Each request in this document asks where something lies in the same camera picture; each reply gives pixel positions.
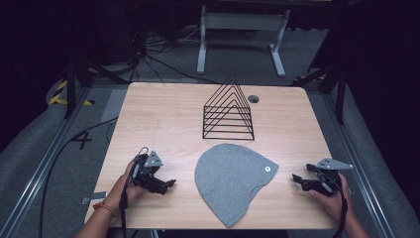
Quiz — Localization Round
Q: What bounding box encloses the long black floor cable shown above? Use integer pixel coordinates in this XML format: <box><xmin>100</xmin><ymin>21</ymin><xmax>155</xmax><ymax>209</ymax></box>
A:
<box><xmin>38</xmin><ymin>116</ymin><xmax>120</xmax><ymax>238</ymax></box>

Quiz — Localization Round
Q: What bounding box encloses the yellow black hazard tape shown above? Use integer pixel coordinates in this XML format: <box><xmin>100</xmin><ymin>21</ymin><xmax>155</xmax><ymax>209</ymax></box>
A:
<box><xmin>48</xmin><ymin>79</ymin><xmax>96</xmax><ymax>107</ymax></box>

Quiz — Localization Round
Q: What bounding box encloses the grey tape piece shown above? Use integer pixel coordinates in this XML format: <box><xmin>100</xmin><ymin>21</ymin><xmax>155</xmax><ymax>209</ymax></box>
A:
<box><xmin>80</xmin><ymin>190</ymin><xmax>109</xmax><ymax>206</ymax></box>

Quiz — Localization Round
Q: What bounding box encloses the black wire triangular rack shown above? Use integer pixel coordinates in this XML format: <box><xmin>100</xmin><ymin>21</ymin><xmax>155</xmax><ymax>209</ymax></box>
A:
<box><xmin>201</xmin><ymin>73</ymin><xmax>257</xmax><ymax>142</ymax></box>

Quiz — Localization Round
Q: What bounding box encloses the black metal stand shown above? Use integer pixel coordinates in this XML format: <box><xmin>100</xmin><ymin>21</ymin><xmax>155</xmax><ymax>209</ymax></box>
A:
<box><xmin>63</xmin><ymin>54</ymin><xmax>131</xmax><ymax>120</ymax></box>
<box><xmin>290</xmin><ymin>60</ymin><xmax>349</xmax><ymax>126</ymax></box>

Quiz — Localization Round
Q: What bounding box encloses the grey knit beanie hat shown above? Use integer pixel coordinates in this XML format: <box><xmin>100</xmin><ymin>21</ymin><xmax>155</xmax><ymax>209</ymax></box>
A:
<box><xmin>193</xmin><ymin>142</ymin><xmax>280</xmax><ymax>229</ymax></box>

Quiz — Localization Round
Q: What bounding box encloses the person's left hand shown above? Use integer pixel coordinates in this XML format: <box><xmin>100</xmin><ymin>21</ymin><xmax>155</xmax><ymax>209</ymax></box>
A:
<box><xmin>105</xmin><ymin>160</ymin><xmax>150</xmax><ymax>210</ymax></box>

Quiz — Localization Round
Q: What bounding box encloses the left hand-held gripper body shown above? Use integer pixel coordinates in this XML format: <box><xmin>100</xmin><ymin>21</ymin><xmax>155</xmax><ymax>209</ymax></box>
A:
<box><xmin>132</xmin><ymin>150</ymin><xmax>169</xmax><ymax>195</ymax></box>

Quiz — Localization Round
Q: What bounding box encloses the metal floor rail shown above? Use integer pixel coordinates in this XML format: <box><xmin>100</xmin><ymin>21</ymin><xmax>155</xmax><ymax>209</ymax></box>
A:
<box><xmin>320</xmin><ymin>93</ymin><xmax>396</xmax><ymax>238</ymax></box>
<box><xmin>0</xmin><ymin>86</ymin><xmax>93</xmax><ymax>238</ymax></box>

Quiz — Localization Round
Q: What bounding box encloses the person's right hand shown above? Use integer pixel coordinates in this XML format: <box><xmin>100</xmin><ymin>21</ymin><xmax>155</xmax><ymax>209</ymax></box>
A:
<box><xmin>308</xmin><ymin>174</ymin><xmax>351</xmax><ymax>221</ymax></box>

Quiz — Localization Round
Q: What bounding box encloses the orange wrist bracelet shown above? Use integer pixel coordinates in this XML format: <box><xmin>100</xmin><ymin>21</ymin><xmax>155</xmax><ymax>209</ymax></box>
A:
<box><xmin>92</xmin><ymin>201</ymin><xmax>118</xmax><ymax>218</ymax></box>

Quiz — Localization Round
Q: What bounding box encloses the bundle of black floor cables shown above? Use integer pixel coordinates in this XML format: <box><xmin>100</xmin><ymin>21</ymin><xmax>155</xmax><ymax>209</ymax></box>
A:
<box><xmin>127</xmin><ymin>24</ymin><xmax>221</xmax><ymax>85</ymax></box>

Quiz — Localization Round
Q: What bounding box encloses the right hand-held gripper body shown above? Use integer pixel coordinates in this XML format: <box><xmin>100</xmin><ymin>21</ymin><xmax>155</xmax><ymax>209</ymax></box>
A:
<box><xmin>308</xmin><ymin>157</ymin><xmax>354</xmax><ymax>197</ymax></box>

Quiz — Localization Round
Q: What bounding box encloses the white metal desk frame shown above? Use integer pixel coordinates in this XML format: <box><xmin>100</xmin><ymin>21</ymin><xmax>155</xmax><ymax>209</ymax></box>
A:
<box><xmin>195</xmin><ymin>4</ymin><xmax>292</xmax><ymax>79</ymax></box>

